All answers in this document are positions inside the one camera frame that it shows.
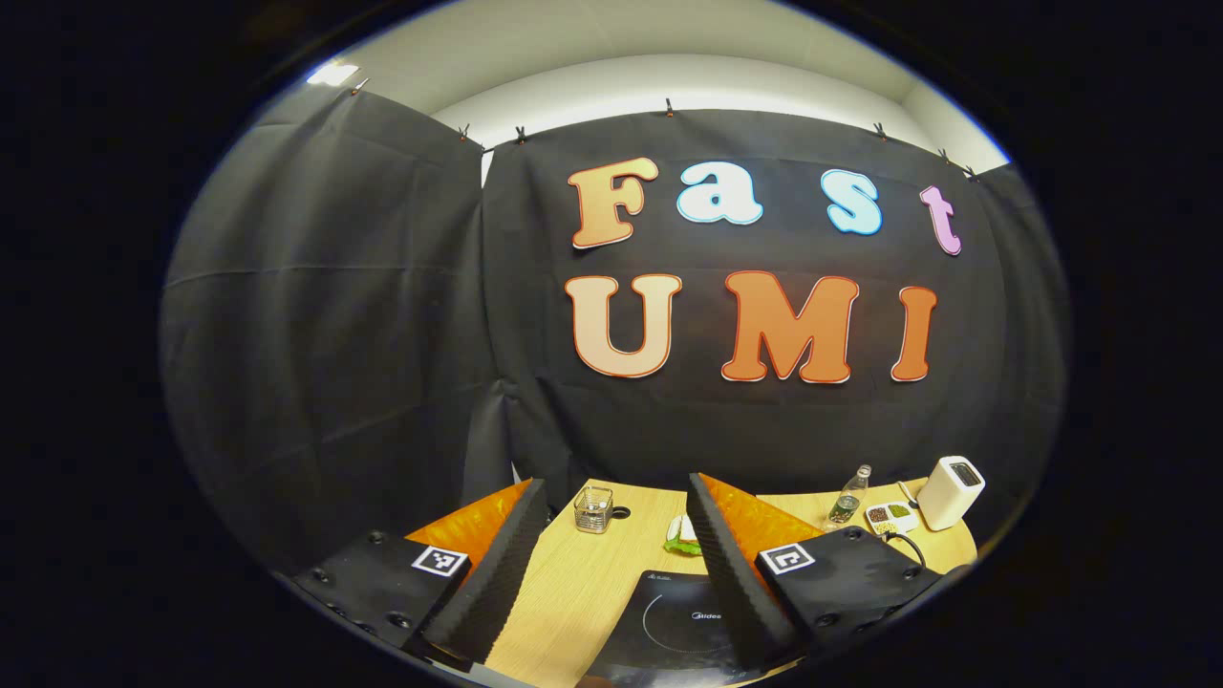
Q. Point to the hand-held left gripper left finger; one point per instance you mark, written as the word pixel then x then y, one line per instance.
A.
pixel 497 573

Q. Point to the row of black cloth clips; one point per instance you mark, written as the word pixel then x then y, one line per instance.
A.
pixel 669 107

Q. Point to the sandwich with lettuce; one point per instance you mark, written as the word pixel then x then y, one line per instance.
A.
pixel 680 537

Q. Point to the white divided tray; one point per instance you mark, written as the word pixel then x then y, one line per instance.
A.
pixel 908 524

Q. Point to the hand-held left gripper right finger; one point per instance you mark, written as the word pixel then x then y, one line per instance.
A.
pixel 731 573

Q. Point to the ceiling light panel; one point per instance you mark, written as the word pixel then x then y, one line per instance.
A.
pixel 332 74

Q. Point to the black backdrop cloth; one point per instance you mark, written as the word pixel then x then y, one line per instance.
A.
pixel 334 334

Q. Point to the white toaster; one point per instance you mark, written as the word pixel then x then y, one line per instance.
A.
pixel 948 497

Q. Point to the black induction cooktop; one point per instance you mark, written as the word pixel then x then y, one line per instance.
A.
pixel 669 621

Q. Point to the clear plastic water bottle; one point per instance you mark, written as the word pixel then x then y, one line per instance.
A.
pixel 846 505

